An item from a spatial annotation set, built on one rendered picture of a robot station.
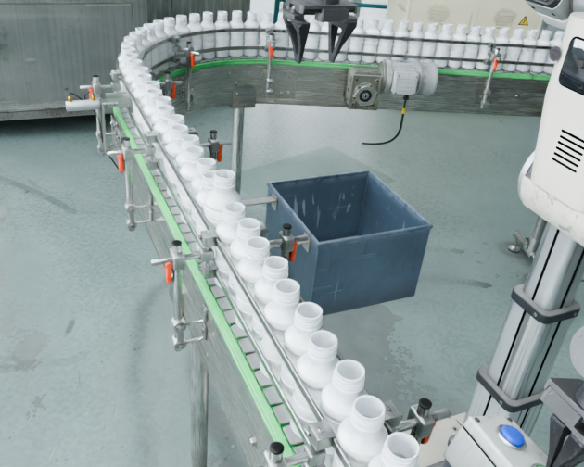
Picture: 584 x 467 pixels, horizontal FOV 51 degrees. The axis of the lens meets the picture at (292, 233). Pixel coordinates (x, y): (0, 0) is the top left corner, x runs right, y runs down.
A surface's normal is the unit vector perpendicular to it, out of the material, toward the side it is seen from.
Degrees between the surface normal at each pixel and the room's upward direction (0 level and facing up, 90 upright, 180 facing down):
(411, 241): 90
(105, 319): 0
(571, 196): 90
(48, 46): 90
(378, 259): 90
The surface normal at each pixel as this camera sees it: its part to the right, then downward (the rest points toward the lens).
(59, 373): 0.09, -0.84
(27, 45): 0.40, 0.51
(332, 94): 0.10, 0.53
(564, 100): -0.91, 0.15
